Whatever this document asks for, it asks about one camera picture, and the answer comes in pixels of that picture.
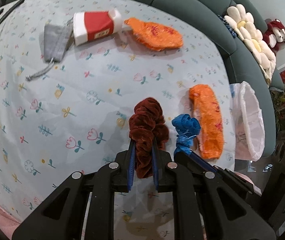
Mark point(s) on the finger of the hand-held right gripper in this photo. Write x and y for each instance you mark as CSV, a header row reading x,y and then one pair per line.
x,y
183,161
203,162

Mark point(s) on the floral tablecloth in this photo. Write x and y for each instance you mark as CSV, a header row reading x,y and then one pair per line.
x,y
70,100

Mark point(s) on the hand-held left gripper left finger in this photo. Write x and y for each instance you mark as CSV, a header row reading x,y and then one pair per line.
x,y
132,170

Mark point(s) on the orange plastic bag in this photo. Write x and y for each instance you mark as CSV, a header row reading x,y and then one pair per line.
x,y
207,122
155,35

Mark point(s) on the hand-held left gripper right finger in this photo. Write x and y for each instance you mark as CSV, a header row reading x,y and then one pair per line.
x,y
155,172

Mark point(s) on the red monkey plush toy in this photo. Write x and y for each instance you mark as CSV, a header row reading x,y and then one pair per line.
x,y
275,36

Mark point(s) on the trash bin with white bag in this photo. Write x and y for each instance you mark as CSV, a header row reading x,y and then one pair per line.
x,y
247,120

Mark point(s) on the red and white box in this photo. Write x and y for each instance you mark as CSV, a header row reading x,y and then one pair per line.
x,y
95,26

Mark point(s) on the dark green sofa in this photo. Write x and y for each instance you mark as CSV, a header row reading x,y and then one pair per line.
x,y
207,20

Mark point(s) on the blue ribbon bundle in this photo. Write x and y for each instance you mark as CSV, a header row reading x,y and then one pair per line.
x,y
186,127

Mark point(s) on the blue patterned cloth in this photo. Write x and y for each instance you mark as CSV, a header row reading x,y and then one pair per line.
x,y
227,26

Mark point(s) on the potted plants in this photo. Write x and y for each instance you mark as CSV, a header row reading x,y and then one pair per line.
x,y
282,110

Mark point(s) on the dark red velvet scrunchie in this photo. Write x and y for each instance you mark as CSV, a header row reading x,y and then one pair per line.
x,y
147,130

